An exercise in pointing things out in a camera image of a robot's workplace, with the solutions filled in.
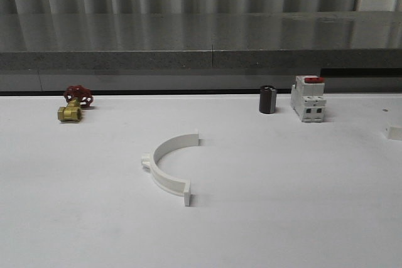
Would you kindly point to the black cylindrical capacitor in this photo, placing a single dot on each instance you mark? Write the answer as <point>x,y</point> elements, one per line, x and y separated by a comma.
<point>267,99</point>

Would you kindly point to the grey stone countertop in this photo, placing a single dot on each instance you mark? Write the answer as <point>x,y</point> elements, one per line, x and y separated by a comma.
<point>278,43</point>

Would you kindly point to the white red circuit breaker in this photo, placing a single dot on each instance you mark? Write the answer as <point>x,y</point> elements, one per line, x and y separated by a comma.
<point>307,98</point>

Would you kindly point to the brass valve red handle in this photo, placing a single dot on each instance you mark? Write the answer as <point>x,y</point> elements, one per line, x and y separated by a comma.
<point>77,98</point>

